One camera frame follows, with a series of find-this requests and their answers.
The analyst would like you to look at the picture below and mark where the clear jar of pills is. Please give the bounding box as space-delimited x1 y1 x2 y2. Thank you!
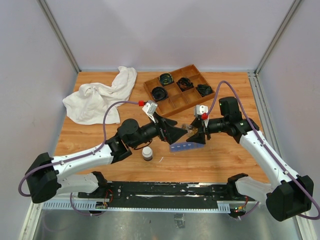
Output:
181 123 198 137

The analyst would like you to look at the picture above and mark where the purple cable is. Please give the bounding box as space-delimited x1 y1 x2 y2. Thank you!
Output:
18 99 146 196
201 80 320 221

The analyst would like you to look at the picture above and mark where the rolled belt middle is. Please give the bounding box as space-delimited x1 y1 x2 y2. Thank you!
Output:
177 77 194 92

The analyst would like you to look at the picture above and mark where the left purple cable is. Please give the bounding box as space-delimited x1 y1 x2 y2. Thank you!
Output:
18 99 146 196

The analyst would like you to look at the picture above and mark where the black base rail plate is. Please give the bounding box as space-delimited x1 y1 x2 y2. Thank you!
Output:
76 181 246 209

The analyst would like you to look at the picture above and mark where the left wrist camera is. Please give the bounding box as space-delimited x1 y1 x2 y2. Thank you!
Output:
142 100 158 123

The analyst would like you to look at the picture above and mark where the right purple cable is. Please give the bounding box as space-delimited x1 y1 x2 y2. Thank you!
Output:
201 80 320 221

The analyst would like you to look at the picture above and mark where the wooden compartment tray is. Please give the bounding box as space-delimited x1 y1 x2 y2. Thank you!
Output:
143 64 216 117

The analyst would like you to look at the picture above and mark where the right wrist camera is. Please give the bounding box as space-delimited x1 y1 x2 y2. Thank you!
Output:
194 104 209 118

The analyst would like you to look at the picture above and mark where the white cap dark bottle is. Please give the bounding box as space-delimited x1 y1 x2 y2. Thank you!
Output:
141 146 153 161

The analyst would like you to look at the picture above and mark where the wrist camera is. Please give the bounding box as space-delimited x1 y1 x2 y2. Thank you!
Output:
194 104 209 118
142 100 158 123

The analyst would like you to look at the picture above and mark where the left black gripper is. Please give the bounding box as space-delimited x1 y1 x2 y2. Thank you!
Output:
130 111 188 149

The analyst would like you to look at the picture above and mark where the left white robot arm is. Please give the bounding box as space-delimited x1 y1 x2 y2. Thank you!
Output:
25 114 187 204

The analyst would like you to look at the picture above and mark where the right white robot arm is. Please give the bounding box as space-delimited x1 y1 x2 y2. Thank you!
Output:
187 97 314 222

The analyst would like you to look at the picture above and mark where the blue weekly pill organizer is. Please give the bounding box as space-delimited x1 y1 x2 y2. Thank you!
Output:
169 142 205 153

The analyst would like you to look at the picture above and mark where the white crumpled cloth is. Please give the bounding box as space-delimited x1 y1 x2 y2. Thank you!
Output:
62 66 138 125

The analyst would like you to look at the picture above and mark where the rolled belt right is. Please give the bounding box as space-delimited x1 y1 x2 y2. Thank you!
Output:
196 84 213 97

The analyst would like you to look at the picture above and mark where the rolled belt back left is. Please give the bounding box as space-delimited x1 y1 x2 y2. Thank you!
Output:
158 72 174 87

